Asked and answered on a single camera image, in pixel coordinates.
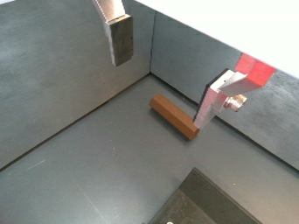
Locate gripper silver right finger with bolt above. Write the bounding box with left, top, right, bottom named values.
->
left=194, top=69, right=248, bottom=130

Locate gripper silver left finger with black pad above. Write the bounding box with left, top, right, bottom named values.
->
left=93, top=0, right=134, bottom=67

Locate red shape sorter board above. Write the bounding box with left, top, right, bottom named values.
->
left=236, top=53, right=277, bottom=88

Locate black curved holder stand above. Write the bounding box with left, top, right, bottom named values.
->
left=149, top=167, right=262, bottom=224

